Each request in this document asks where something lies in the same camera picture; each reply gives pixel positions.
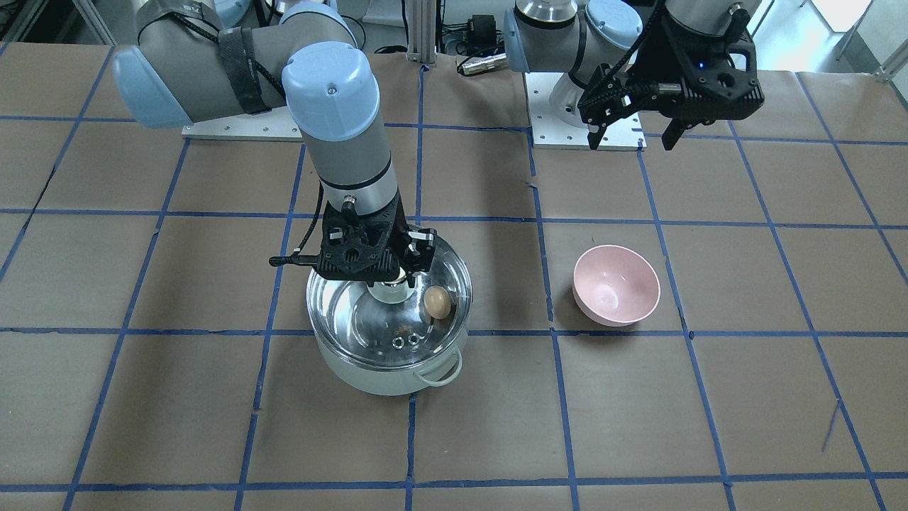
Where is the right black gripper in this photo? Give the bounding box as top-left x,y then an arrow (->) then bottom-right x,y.
315,194 -> 436,287

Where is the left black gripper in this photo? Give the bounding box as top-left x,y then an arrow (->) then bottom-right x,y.
577,14 -> 765,151

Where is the brown egg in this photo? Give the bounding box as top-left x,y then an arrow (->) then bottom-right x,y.
423,285 -> 453,320

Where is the glass pot lid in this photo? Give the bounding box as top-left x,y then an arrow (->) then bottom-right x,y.
306,236 -> 472,372

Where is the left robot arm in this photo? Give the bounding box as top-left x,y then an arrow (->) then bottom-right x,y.
504,1 -> 765,150

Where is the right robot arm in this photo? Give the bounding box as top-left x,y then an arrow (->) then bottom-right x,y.
113,1 -> 436,285

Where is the pale green steel pot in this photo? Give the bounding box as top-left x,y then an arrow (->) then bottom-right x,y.
320,281 -> 468,395

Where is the pink bowl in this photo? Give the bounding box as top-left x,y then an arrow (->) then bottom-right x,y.
572,245 -> 662,327

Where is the black power adapter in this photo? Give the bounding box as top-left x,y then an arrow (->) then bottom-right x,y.
465,14 -> 497,54

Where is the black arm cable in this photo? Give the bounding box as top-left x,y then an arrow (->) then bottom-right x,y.
268,192 -> 334,269

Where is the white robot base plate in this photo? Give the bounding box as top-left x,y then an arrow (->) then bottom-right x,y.
524,71 -> 648,151

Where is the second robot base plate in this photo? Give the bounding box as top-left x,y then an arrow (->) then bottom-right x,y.
182,107 -> 302,143

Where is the aluminium frame post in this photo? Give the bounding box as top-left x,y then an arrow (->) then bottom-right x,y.
402,1 -> 443,68

